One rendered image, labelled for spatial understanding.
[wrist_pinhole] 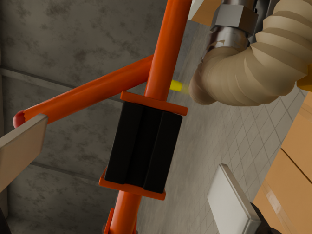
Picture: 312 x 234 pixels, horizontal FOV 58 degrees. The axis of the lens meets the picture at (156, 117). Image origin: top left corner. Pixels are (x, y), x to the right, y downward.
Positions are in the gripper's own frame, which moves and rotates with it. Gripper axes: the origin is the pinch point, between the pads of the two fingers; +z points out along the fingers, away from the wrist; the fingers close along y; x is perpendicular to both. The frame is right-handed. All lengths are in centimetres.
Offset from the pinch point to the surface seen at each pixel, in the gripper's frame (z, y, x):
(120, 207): 4.1, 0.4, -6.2
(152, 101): 5.0, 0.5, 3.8
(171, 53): 6.9, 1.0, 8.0
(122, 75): 8.4, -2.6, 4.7
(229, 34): 8.5, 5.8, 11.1
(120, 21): 984, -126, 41
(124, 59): 1028, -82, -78
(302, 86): 4.1, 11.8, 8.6
